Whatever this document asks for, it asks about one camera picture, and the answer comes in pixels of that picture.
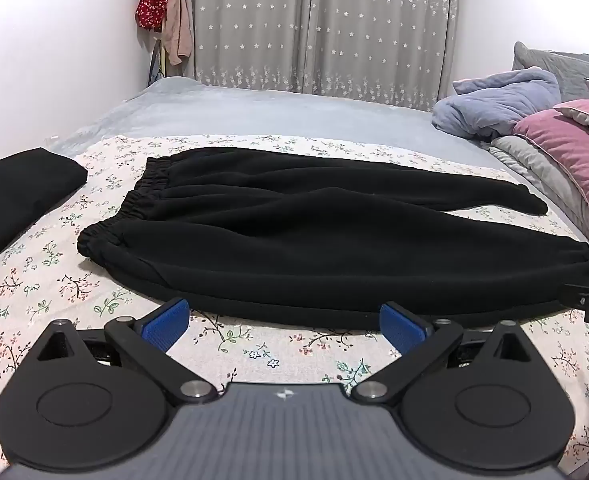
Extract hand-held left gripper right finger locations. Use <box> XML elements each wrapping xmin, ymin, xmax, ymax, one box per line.
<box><xmin>350</xmin><ymin>302</ymin><xmax>543</xmax><ymax>407</ymax></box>

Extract grey pillow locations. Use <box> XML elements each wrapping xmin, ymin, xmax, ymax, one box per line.
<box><xmin>481</xmin><ymin>135</ymin><xmax>589</xmax><ymax>262</ymax></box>

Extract large pink pillow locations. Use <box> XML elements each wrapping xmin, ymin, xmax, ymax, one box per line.
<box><xmin>511</xmin><ymin>109</ymin><xmax>589</xmax><ymax>242</ymax></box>

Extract grey quilted cushion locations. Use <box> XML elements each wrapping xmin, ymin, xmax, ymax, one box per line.
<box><xmin>511</xmin><ymin>41</ymin><xmax>589</xmax><ymax>107</ymax></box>

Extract pink hanging garment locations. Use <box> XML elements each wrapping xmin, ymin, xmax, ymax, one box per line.
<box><xmin>162</xmin><ymin>0</ymin><xmax>194</xmax><ymax>66</ymax></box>

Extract grey star-print curtain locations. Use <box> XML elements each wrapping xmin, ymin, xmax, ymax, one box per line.
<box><xmin>180</xmin><ymin>0</ymin><xmax>461</xmax><ymax>112</ymax></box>

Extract folded black garment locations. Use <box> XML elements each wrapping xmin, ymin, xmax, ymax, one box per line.
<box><xmin>0</xmin><ymin>147</ymin><xmax>89</xmax><ymax>281</ymax></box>

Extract floral bed sheet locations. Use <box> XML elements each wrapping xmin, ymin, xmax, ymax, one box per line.
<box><xmin>0</xmin><ymin>133</ymin><xmax>589</xmax><ymax>480</ymax></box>

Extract blue-grey crumpled quilt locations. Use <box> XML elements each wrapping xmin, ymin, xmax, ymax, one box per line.
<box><xmin>432</xmin><ymin>68</ymin><xmax>562</xmax><ymax>142</ymax></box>

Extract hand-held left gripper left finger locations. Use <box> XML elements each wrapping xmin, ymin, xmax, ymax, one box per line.
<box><xmin>27</xmin><ymin>298</ymin><xmax>220</xmax><ymax>407</ymax></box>

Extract black pants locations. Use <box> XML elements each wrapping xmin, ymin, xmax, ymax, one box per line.
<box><xmin>76</xmin><ymin>148</ymin><xmax>589</xmax><ymax>329</ymax></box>

